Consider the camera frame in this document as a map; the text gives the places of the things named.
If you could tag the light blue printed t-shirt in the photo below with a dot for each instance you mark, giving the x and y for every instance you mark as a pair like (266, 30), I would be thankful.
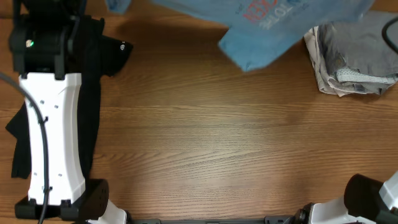
(260, 31)

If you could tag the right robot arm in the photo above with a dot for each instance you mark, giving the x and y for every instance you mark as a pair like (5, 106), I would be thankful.
(365, 200)

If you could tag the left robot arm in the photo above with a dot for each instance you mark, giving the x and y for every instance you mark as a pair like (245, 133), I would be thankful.
(60, 55)

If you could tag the black t-shirt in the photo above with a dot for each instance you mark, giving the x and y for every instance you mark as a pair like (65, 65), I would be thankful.
(102, 56)

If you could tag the beige folded garment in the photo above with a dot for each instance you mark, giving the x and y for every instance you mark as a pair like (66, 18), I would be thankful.
(326, 83)

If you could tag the grey folded garment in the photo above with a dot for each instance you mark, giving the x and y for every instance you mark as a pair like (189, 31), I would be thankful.
(359, 46)

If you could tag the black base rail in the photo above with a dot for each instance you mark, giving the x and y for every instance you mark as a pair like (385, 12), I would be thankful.
(281, 219)

